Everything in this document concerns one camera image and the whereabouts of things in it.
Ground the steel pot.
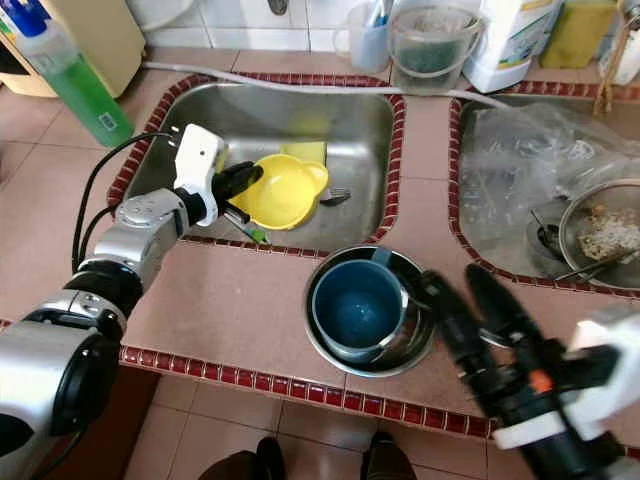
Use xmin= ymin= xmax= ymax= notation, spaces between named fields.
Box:
xmin=557 ymin=178 xmax=640 ymax=293

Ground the steel drain strainer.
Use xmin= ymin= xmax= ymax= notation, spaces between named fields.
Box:
xmin=524 ymin=207 xmax=578 ymax=265

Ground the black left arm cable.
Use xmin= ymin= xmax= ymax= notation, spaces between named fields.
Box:
xmin=71 ymin=132 xmax=183 ymax=279

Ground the clear tub with green scourer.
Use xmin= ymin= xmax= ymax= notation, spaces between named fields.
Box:
xmin=389 ymin=4 xmax=488 ymax=97

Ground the clear plastic bag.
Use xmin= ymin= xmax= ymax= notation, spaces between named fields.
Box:
xmin=460 ymin=100 xmax=640 ymax=246

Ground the clear plastic handled cup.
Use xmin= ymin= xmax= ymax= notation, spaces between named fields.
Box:
xmin=332 ymin=0 xmax=394 ymax=74

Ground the green tipped utensil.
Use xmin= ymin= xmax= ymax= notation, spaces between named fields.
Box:
xmin=232 ymin=220 xmax=269 ymax=245

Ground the green dish soap bottle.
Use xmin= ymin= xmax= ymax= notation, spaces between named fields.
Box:
xmin=0 ymin=0 xmax=137 ymax=150

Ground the steel sink basin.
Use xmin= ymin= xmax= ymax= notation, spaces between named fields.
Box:
xmin=455 ymin=95 xmax=640 ymax=298
xmin=118 ymin=82 xmax=396 ymax=251

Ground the dark robot right foot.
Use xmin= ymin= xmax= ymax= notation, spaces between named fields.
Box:
xmin=359 ymin=431 xmax=423 ymax=480

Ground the steel fork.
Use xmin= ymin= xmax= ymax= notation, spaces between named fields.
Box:
xmin=317 ymin=187 xmax=354 ymax=208

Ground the yellow plastic bowl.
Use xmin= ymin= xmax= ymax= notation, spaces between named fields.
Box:
xmin=230 ymin=153 xmax=332 ymax=232

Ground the blue plastic cup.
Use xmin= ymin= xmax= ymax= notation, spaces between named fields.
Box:
xmin=310 ymin=250 xmax=412 ymax=367

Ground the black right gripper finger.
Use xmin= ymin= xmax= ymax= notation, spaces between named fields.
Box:
xmin=464 ymin=262 xmax=549 ymax=353
xmin=418 ymin=268 xmax=489 ymax=376

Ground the cream water dispenser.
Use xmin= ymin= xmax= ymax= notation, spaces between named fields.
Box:
xmin=0 ymin=0 xmax=147 ymax=100

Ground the brown string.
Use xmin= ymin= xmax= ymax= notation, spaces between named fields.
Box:
xmin=594 ymin=28 xmax=624 ymax=117

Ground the white detergent bottle yellow cap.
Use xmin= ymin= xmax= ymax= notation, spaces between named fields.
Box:
xmin=464 ymin=0 xmax=567 ymax=94

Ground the dark robot foot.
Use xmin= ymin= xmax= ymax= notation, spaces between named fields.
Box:
xmin=197 ymin=437 xmax=287 ymax=480
xmin=359 ymin=431 xmax=423 ymax=480

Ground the blue toothbrush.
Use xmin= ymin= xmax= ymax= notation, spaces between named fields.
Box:
xmin=366 ymin=0 xmax=395 ymax=29

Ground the dark robot left foot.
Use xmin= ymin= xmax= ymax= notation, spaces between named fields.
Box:
xmin=197 ymin=437 xmax=287 ymax=480

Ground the thick mustard yellow sponge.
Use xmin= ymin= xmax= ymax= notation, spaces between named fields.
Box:
xmin=537 ymin=0 xmax=620 ymax=71

